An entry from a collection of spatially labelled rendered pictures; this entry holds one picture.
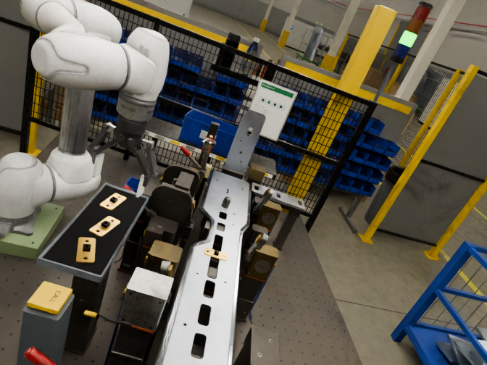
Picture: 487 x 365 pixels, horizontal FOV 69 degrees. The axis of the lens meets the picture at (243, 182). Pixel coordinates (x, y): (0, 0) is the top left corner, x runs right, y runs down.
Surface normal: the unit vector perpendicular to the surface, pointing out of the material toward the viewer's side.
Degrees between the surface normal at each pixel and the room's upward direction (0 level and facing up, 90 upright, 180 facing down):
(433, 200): 90
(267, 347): 0
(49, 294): 0
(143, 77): 92
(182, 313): 0
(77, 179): 81
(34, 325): 90
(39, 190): 86
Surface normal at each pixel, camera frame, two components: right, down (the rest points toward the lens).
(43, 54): -0.51, 0.21
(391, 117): 0.09, 0.48
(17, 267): 0.34, -0.84
